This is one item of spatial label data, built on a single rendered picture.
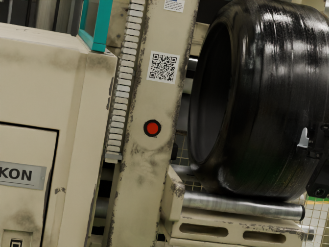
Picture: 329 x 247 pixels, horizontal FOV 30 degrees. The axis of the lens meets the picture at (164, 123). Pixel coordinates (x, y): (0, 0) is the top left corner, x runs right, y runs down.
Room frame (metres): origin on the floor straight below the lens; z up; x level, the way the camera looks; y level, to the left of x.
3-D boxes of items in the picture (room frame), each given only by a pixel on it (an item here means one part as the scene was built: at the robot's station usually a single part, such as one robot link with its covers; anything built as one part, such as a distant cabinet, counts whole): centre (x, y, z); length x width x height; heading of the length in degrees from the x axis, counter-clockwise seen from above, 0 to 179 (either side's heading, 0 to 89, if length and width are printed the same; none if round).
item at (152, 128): (1.58, 0.03, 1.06); 0.03 x 0.02 x 0.03; 102
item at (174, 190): (1.67, -0.03, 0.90); 0.40 x 0.03 x 0.10; 12
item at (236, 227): (1.57, -0.23, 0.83); 0.36 x 0.09 x 0.06; 102
